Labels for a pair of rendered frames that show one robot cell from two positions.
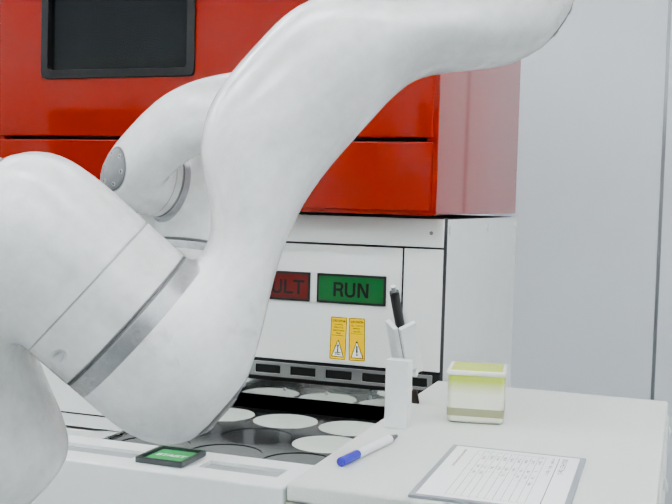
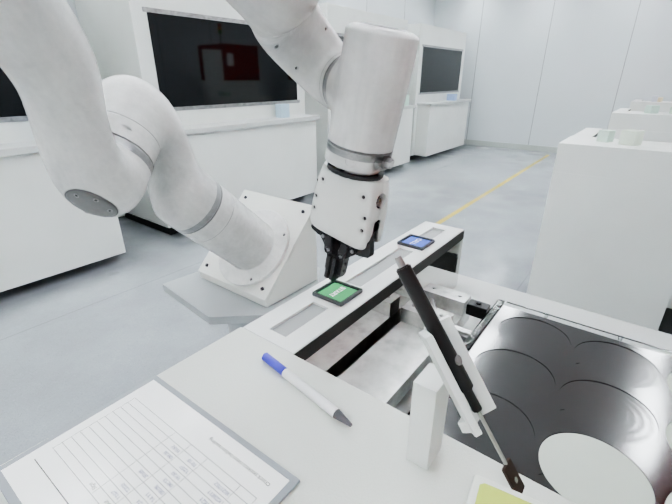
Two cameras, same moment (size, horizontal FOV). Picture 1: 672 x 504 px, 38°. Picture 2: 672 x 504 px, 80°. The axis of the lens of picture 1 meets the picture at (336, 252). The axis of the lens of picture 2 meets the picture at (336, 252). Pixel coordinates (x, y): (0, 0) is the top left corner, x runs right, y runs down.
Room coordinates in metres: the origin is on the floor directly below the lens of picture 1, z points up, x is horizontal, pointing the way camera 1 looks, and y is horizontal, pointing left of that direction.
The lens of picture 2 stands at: (1.21, -0.35, 1.27)
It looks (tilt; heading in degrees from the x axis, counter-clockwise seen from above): 23 degrees down; 108
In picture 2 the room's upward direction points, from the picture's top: straight up
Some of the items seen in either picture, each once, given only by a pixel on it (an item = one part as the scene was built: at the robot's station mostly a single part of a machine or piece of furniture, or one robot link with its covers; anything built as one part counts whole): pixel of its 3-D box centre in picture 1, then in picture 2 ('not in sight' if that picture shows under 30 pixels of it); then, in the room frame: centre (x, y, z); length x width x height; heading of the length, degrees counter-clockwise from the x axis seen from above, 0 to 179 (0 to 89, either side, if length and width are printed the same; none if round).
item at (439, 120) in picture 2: not in sight; (424, 94); (0.34, 7.38, 1.00); 1.80 x 1.08 x 2.00; 70
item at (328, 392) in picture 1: (300, 410); not in sight; (1.61, 0.05, 0.89); 0.44 x 0.02 x 0.10; 70
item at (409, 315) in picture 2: not in sight; (426, 317); (1.18, 0.25, 0.89); 0.08 x 0.03 x 0.03; 160
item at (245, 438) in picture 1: (257, 437); (605, 410); (1.41, 0.11, 0.90); 0.34 x 0.34 x 0.01; 71
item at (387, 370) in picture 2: not in sight; (402, 354); (1.15, 0.18, 0.87); 0.36 x 0.08 x 0.03; 70
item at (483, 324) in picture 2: not in sight; (460, 353); (1.24, 0.17, 0.90); 0.38 x 0.01 x 0.01; 70
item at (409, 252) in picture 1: (209, 326); not in sight; (1.69, 0.21, 1.02); 0.82 x 0.03 x 0.40; 70
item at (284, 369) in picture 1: (303, 371); not in sight; (1.62, 0.05, 0.96); 0.44 x 0.01 x 0.02; 70
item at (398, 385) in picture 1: (402, 371); (450, 403); (1.22, -0.09, 1.03); 0.06 x 0.04 x 0.13; 160
